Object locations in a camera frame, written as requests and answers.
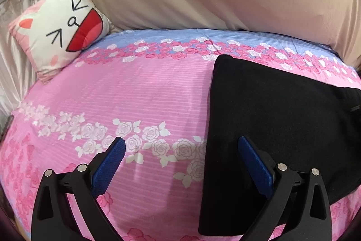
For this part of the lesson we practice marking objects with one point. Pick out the black pants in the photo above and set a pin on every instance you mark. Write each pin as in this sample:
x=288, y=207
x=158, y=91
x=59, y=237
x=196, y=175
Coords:
x=268, y=102

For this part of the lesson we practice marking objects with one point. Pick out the cat face pillow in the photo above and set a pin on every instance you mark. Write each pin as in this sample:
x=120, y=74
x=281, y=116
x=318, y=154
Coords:
x=56, y=26

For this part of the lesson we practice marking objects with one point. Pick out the pink floral bedsheet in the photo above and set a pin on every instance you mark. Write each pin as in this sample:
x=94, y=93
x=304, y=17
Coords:
x=141, y=94

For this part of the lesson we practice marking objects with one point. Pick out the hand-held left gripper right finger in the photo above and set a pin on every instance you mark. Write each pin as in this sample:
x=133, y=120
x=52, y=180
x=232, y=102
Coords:
x=255, y=163

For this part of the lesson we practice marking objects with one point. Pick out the pale satin curtain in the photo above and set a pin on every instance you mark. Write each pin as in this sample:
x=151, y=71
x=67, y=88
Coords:
x=14, y=60

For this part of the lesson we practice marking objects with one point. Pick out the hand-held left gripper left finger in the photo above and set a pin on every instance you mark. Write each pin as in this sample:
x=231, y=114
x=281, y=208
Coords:
x=110, y=163

